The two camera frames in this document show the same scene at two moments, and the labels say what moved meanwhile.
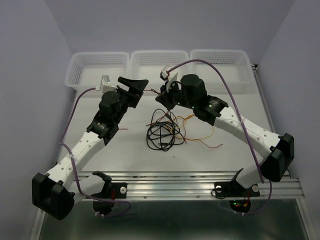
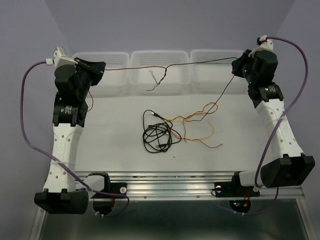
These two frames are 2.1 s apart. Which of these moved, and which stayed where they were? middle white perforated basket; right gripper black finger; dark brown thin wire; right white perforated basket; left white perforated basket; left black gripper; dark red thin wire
Moved: dark brown thin wire; right gripper black finger; left black gripper; dark red thin wire
Stayed: middle white perforated basket; left white perforated basket; right white perforated basket
